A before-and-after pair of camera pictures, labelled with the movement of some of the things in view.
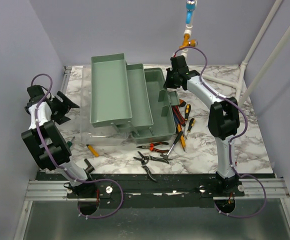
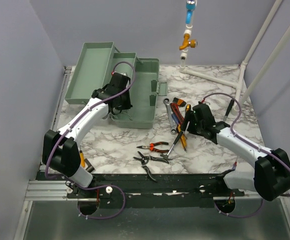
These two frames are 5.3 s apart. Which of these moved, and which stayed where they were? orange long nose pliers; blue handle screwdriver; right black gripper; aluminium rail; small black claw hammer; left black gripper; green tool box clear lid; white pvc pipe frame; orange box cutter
Moved: green tool box clear lid; right black gripper; left black gripper
Stayed: small black claw hammer; aluminium rail; orange box cutter; blue handle screwdriver; orange long nose pliers; white pvc pipe frame
